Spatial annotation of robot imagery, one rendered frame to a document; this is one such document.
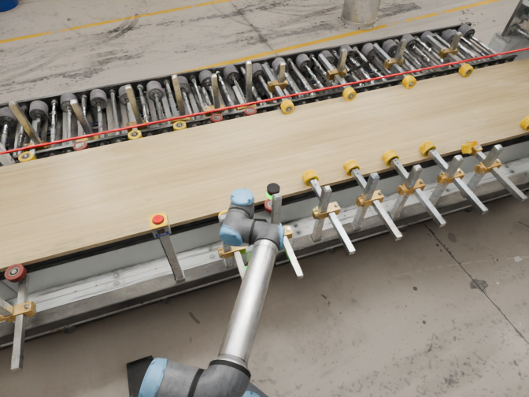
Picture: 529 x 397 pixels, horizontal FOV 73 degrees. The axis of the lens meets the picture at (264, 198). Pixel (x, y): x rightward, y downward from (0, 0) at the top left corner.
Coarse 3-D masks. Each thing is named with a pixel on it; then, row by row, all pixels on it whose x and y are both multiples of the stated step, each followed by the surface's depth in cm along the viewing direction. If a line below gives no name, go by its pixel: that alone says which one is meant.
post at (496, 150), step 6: (498, 144) 191; (492, 150) 192; (498, 150) 189; (486, 156) 196; (492, 156) 193; (486, 162) 198; (492, 162) 197; (474, 174) 208; (480, 174) 204; (474, 180) 209; (468, 186) 214; (474, 186) 212
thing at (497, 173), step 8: (480, 152) 208; (480, 160) 207; (496, 168) 200; (496, 176) 199; (504, 176) 196; (504, 184) 195; (512, 184) 193; (512, 192) 191; (520, 192) 189; (520, 200) 188
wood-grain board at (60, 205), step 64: (512, 64) 276; (192, 128) 226; (256, 128) 227; (320, 128) 228; (384, 128) 229; (448, 128) 229; (512, 128) 230; (0, 192) 193; (64, 192) 194; (128, 192) 194; (192, 192) 195; (256, 192) 195; (0, 256) 169
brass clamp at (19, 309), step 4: (20, 304) 161; (24, 304) 161; (32, 304) 163; (16, 308) 160; (20, 308) 160; (24, 308) 160; (28, 308) 160; (32, 308) 162; (16, 312) 159; (20, 312) 159; (24, 312) 159; (28, 312) 160; (32, 312) 161; (0, 316) 158; (8, 316) 158; (12, 316) 158; (28, 316) 163; (0, 320) 158; (4, 320) 159; (8, 320) 160; (12, 320) 161
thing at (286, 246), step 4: (280, 224) 187; (284, 236) 183; (284, 240) 181; (284, 244) 180; (288, 244) 180; (284, 248) 181; (288, 248) 178; (288, 252) 177; (292, 252) 177; (288, 256) 177; (292, 256) 176; (292, 260) 174; (296, 260) 174; (292, 264) 173; (296, 264) 173; (292, 268) 175; (296, 268) 172; (300, 268) 172; (296, 272) 170; (300, 272) 171; (296, 276) 171; (300, 276) 170
